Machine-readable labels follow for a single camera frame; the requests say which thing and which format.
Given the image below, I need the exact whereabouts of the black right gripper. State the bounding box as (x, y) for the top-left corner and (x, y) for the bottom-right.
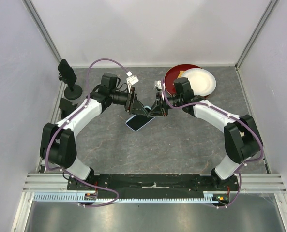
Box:
(148, 91), (183, 117)

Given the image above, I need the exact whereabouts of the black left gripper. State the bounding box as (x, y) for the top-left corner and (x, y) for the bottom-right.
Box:
(110, 87), (148, 116)

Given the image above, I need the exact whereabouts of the blue-cased smartphone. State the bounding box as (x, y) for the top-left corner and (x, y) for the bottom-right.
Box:
(125, 115), (155, 131)

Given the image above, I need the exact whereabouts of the black round-base clamp stand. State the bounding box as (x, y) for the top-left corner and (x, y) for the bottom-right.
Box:
(59, 73), (83, 100)

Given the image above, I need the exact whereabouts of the black folding phone stand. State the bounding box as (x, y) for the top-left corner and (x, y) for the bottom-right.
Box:
(59, 98), (78, 119)

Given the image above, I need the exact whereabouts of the black smartphone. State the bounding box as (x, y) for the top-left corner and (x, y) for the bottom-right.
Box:
(57, 59), (77, 86)

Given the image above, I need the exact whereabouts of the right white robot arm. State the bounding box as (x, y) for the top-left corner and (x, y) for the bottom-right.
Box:
(150, 77), (264, 190)

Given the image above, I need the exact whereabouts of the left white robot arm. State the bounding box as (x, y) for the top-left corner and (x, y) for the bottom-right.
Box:
(40, 73), (149, 190)

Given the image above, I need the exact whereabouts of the round red tray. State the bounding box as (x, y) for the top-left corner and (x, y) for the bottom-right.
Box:
(164, 64), (201, 95)

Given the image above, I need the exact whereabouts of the yellow sponge cloth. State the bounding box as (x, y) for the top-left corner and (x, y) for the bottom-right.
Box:
(178, 70), (185, 78)

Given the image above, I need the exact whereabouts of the white paper plate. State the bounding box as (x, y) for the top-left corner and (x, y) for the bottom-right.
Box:
(180, 68), (216, 97)

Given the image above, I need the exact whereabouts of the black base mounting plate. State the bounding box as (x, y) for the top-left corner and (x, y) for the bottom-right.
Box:
(67, 174), (239, 198)

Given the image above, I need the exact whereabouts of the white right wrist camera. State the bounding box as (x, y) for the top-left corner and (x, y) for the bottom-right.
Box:
(154, 80), (164, 91)

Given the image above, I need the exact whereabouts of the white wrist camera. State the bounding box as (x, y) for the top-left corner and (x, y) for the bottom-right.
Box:
(154, 80), (164, 91)
(126, 71), (139, 92)

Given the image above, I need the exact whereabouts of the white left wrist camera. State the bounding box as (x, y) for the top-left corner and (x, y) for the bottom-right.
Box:
(126, 71), (139, 92)

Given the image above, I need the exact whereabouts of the slotted cable duct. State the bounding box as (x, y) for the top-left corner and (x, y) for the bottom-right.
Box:
(33, 190), (231, 203)

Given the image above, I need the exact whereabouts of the aluminium frame rail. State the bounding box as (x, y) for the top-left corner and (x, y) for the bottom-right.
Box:
(23, 173), (286, 193)

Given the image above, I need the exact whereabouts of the aluminium corner post left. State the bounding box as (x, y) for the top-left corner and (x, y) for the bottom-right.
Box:
(21, 0), (69, 73)

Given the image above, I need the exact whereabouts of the aluminium corner post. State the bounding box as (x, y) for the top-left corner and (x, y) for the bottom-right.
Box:
(235, 0), (279, 71)
(21, 0), (69, 73)

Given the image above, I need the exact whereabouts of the aluminium corner post right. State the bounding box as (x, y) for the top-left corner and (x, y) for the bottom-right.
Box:
(235, 0), (279, 71)

